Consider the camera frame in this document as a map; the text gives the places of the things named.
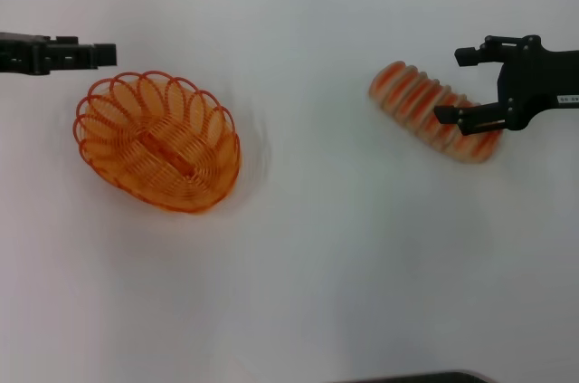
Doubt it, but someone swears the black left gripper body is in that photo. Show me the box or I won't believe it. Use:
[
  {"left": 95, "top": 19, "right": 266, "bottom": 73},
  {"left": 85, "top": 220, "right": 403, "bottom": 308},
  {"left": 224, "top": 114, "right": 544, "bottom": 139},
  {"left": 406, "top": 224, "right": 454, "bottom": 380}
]
[{"left": 0, "top": 31, "right": 58, "bottom": 78}]

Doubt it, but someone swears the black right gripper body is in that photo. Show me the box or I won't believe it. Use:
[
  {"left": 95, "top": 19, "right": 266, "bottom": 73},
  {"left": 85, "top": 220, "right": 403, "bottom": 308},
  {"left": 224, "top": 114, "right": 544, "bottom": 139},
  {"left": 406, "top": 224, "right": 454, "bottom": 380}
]
[{"left": 496, "top": 34, "right": 579, "bottom": 132}]

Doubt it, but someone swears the striped orange bread loaf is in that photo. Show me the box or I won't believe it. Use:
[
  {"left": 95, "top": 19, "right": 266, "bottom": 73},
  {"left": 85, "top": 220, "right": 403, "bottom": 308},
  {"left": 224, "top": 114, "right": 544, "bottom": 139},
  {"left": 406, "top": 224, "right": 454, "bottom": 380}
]
[{"left": 368, "top": 60, "right": 503, "bottom": 166}]

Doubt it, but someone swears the orange plastic wire basket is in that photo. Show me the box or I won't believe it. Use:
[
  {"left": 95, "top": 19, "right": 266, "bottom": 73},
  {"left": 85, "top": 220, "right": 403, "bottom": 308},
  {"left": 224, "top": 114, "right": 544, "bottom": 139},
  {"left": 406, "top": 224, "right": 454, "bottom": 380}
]
[{"left": 71, "top": 69, "right": 242, "bottom": 215}]

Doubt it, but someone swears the black robot torso edge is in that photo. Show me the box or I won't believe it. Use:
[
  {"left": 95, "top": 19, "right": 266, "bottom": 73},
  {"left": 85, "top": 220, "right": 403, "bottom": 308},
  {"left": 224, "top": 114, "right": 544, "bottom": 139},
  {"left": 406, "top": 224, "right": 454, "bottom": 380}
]
[{"left": 334, "top": 370, "right": 492, "bottom": 383}]

